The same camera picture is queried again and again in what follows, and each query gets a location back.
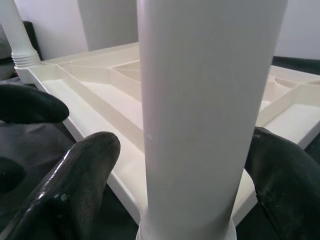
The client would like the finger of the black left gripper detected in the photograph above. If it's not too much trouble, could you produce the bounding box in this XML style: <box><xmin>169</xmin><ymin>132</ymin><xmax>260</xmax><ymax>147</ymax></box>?
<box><xmin>0</xmin><ymin>84</ymin><xmax>70</xmax><ymax>125</ymax></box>
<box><xmin>0</xmin><ymin>157</ymin><xmax>26</xmax><ymax>194</ymax></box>

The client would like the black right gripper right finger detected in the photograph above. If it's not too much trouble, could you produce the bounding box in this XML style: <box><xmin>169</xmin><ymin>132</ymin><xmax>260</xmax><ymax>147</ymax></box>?
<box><xmin>246</xmin><ymin>126</ymin><xmax>320</xmax><ymax>240</ymax></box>

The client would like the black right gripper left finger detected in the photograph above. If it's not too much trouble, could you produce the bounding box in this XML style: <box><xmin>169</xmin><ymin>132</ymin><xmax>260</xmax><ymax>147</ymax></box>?
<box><xmin>0</xmin><ymin>131</ymin><xmax>122</xmax><ymax>240</ymax></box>

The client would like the white plastic table top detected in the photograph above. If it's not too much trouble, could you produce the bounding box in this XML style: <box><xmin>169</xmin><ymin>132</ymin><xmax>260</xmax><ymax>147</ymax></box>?
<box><xmin>14</xmin><ymin>41</ymin><xmax>320</xmax><ymax>226</ymax></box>

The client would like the white plastic table leg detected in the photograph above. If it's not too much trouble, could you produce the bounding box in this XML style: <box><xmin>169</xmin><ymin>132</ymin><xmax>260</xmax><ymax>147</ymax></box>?
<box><xmin>0</xmin><ymin>0</ymin><xmax>42</xmax><ymax>70</ymax></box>
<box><xmin>136</xmin><ymin>0</ymin><xmax>288</xmax><ymax>240</ymax></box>

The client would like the black table cloth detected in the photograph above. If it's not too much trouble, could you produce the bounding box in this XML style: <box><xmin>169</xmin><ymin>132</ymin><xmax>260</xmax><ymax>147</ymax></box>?
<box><xmin>0</xmin><ymin>56</ymin><xmax>320</xmax><ymax>240</ymax></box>

